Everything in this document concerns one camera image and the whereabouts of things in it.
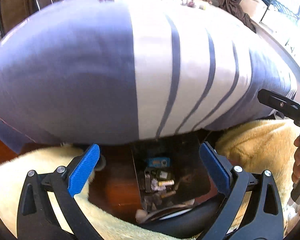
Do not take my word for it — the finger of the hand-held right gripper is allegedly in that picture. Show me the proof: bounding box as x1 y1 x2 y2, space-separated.
257 89 300 122

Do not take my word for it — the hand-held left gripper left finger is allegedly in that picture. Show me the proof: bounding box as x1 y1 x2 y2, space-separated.
16 144 103 240

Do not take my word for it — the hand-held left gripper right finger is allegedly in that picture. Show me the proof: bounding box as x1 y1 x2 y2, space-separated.
199 142 284 240

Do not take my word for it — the black trash bin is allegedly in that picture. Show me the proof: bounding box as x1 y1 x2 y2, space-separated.
131 136 230 234

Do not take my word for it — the green box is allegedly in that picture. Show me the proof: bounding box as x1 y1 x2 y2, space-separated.
156 170 173 179

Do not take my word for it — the blue wet wipes packet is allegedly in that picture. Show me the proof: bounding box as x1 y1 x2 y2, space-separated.
146 157 170 167

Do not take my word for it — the person's right hand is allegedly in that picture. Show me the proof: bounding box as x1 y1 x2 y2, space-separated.
292 134 300 185

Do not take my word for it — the black folding rack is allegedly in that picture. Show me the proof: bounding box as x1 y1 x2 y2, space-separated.
259 0 300 25

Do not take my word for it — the white storage box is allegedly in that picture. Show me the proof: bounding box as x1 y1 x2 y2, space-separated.
240 0 268 23

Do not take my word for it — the blue white striped blanket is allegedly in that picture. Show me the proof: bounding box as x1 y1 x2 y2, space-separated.
0 0 298 154

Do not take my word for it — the brown curtain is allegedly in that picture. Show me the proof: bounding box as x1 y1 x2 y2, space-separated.
219 0 257 32

